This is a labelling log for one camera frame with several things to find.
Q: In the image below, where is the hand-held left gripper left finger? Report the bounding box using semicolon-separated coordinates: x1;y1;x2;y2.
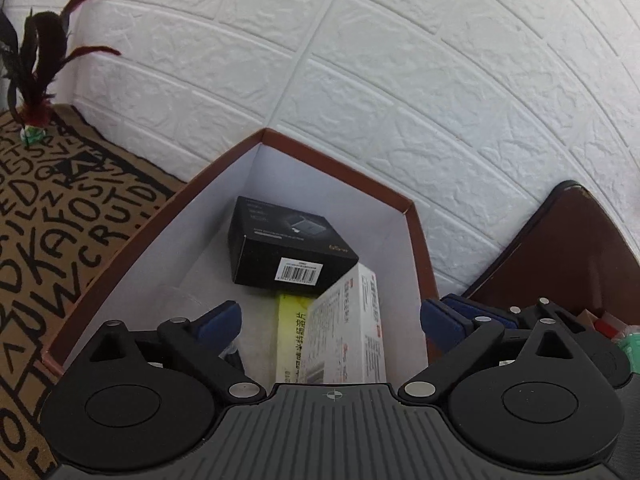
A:
90;301;266;404

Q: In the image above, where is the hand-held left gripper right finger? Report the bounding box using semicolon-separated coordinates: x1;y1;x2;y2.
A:
398;300;577;406

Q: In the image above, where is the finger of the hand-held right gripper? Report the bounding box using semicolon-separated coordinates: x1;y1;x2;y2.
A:
442;295;571;332

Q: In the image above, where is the yellow white medicine box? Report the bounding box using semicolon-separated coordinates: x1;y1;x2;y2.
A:
274;293;321;386

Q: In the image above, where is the brown shoe box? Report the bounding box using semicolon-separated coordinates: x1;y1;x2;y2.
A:
42;128;441;387

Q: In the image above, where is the white printed medicine box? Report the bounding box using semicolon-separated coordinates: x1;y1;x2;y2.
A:
298;262;387;386

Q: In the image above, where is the black charger box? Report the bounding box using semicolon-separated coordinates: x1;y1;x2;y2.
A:
228;195;360;295

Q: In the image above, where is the letter-print cloth covered desktop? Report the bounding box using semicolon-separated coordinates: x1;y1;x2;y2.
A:
0;105;189;480

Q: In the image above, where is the red zip bag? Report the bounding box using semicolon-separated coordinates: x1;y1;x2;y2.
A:
579;309;627;342

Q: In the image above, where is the brown wooden board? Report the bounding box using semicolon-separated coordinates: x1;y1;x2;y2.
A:
462;181;640;322

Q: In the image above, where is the dark red feather shuttlecock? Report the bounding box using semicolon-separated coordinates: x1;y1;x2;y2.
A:
0;0;124;145

